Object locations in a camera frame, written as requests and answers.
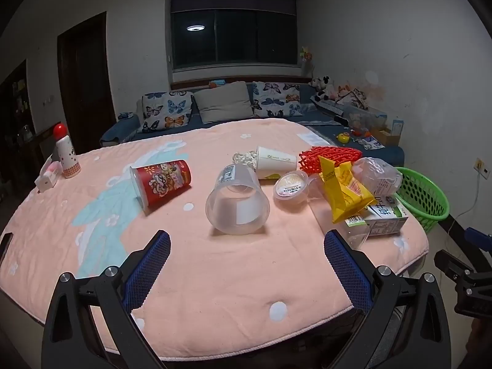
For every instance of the pile of plush toys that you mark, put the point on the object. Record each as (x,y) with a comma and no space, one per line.
(351,94)

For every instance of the dark wooden door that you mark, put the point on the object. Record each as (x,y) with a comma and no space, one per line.
(86,84)

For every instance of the butterfly print pillow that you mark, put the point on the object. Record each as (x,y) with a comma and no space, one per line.
(169,109)
(276,100)

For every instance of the red foam net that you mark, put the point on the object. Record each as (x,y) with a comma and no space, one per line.
(315,159)

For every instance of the green plastic basket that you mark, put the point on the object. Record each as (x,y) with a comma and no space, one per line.
(426,196)

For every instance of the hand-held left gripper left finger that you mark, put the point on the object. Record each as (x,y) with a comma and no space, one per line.
(150,267)

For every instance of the cardboard box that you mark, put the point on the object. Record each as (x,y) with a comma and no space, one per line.
(384,136)

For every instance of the grey pillow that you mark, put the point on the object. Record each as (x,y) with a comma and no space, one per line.
(223,102)

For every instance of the white bottle with red cap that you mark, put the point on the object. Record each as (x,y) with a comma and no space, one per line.
(67,157)

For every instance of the white paper cup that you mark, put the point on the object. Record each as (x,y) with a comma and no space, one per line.
(275,159)

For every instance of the small round lidded container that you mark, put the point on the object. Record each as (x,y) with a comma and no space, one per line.
(290,186)

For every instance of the green and white milk carton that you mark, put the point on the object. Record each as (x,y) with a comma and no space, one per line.
(384,219)

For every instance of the black and white plush toy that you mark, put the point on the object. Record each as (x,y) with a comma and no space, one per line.
(321,84)

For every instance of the large clear plastic cup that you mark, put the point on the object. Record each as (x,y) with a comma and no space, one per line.
(250,184)

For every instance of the wall socket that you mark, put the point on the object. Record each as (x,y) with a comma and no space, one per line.
(482,168)

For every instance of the blue and white box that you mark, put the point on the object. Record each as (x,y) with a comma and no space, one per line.
(398,127)

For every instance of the red printed paper cup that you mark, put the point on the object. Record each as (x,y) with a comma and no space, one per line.
(165,182)

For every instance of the printed papers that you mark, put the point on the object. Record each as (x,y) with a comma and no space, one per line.
(373,144)

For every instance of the crumpled clear plastic bottle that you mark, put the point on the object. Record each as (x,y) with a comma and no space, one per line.
(378,176)

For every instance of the yellow toy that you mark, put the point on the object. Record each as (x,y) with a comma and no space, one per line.
(343,137)

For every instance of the blue sofa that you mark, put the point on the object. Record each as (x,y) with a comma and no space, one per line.
(123,130)

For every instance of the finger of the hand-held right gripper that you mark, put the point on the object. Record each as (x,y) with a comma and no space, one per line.
(449,263)
(478,238)

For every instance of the dark window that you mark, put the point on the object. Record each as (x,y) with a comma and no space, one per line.
(230,34)

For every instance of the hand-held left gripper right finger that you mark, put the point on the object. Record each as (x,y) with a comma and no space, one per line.
(346,271)

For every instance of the yellow snack bag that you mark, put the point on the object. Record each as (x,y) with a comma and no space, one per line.
(342,192)

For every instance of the dark display cabinet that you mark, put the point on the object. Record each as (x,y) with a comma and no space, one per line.
(15,123)

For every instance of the clear storage box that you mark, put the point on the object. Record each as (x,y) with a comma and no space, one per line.
(363,117)

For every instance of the small pink and white box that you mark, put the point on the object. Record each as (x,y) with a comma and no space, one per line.
(46,178)

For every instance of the black phone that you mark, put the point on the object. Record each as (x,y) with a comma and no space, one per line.
(4,248)

